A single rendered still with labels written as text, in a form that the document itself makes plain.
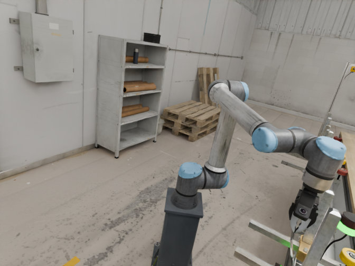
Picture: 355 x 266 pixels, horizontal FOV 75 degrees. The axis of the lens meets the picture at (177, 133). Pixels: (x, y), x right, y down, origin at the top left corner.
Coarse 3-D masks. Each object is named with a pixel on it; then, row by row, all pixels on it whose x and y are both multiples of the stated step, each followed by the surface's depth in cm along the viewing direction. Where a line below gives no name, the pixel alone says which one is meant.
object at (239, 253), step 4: (236, 248) 96; (240, 248) 96; (236, 252) 94; (240, 252) 94; (244, 252) 94; (248, 252) 95; (236, 256) 95; (240, 256) 94; (244, 256) 93; (248, 256) 93; (252, 256) 93; (244, 260) 93; (248, 260) 92; (252, 260) 91; (256, 260) 92; (260, 260) 92; (248, 264) 93; (252, 264) 92; (256, 264) 91; (260, 264) 90; (264, 264) 90; (268, 264) 91
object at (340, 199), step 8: (344, 168) 192; (336, 176) 214; (344, 176) 184; (336, 184) 201; (344, 184) 173; (336, 192) 190; (344, 192) 164; (336, 200) 180; (344, 200) 157; (336, 208) 170; (344, 208) 149; (336, 232) 148; (344, 240) 127; (352, 240) 116; (336, 248) 136; (352, 248) 112; (336, 256) 131; (344, 264) 114
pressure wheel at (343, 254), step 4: (344, 248) 99; (348, 248) 99; (340, 252) 99; (344, 252) 97; (348, 252) 97; (352, 252) 98; (340, 256) 97; (344, 256) 95; (348, 256) 95; (352, 256) 95; (344, 260) 95; (348, 260) 94; (352, 260) 93; (348, 264) 94; (352, 264) 93
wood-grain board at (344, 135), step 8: (344, 136) 270; (352, 136) 275; (344, 144) 241; (352, 144) 245; (352, 152) 221; (352, 160) 200; (352, 168) 184; (352, 176) 170; (352, 184) 158; (352, 192) 147; (352, 200) 139; (352, 208) 134
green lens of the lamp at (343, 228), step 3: (339, 222) 76; (339, 225) 75; (342, 225) 74; (339, 228) 75; (342, 228) 74; (345, 228) 74; (348, 228) 73; (342, 231) 74; (345, 231) 74; (348, 231) 73; (351, 231) 73; (354, 231) 72; (348, 234) 73; (351, 234) 73; (354, 234) 73
